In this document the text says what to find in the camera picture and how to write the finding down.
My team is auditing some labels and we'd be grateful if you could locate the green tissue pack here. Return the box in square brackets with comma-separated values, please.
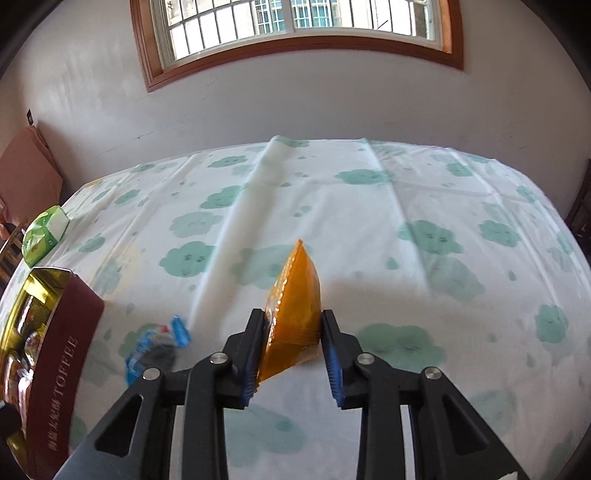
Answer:
[21, 205, 71, 267]

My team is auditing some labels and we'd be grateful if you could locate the wooden chair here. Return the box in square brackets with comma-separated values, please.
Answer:
[0, 217, 28, 296]

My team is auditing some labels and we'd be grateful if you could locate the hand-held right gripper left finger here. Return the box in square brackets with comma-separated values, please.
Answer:
[53, 308, 267, 480]

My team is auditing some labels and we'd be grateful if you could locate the maroon and gold tin box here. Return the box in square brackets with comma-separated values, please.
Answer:
[0, 265, 106, 480]

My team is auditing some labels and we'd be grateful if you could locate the cloud print tablecloth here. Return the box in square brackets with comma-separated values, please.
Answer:
[0, 135, 585, 480]

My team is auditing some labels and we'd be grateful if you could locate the orange snack packet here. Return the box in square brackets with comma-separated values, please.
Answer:
[256, 239, 321, 384]

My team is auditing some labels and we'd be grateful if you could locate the blue wrapped brown candy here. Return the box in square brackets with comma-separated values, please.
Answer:
[124, 315, 192, 386]

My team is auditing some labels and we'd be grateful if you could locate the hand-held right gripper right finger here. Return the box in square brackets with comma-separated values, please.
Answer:
[321, 309, 529, 480]

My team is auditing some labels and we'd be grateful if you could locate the wooden framed window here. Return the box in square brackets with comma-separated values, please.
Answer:
[130, 0, 464, 93]

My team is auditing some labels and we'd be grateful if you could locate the dark wooden cabinet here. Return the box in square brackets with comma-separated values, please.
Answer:
[566, 159, 591, 245]

